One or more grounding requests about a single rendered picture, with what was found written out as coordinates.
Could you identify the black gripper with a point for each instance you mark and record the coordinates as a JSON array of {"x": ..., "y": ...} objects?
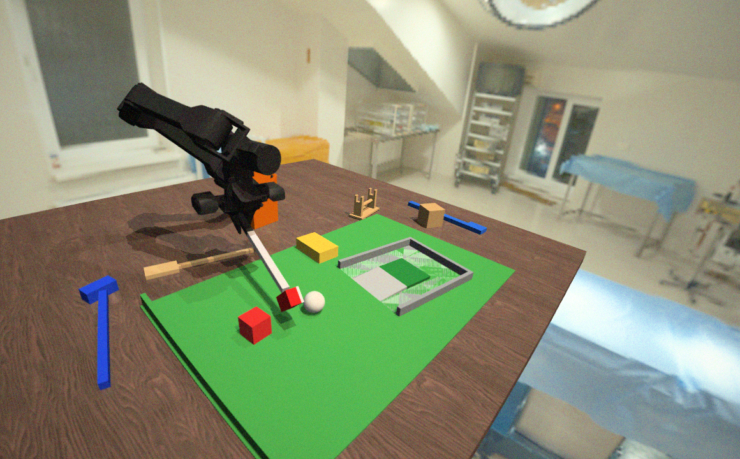
[{"x": 206, "y": 203}]

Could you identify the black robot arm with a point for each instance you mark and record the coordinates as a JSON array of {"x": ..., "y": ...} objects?
[{"x": 201, "y": 131}]

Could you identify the white golf ball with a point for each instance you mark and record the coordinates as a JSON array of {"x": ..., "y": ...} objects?
[{"x": 314, "y": 302}]

